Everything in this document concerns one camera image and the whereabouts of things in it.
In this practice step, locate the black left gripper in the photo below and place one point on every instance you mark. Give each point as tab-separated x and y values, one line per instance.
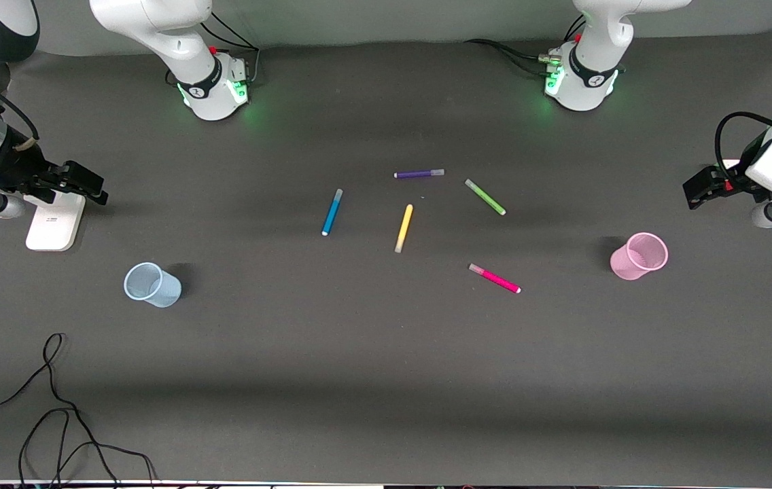
713	183

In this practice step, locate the white rounded rectangular block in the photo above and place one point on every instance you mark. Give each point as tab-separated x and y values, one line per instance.
54	224
731	164

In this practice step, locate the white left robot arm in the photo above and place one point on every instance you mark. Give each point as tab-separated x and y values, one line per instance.
597	41

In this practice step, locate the yellow marker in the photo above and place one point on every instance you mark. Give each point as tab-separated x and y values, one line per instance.
404	227

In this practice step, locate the purple marker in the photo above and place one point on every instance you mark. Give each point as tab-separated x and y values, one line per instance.
416	174

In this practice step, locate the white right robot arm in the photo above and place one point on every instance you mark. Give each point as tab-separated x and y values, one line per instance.
175	41

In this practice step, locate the green marker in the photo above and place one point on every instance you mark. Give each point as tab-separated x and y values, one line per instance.
485	197

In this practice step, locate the translucent pink cup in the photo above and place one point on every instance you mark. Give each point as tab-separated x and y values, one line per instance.
634	261

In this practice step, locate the blue marker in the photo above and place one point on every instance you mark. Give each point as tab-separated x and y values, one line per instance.
332	212

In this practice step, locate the pink marker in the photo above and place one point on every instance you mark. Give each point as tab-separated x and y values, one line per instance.
498	279

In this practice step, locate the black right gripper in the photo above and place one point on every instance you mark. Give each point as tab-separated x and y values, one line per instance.
22	169

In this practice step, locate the translucent blue cup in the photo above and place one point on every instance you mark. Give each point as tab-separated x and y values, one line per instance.
155	288

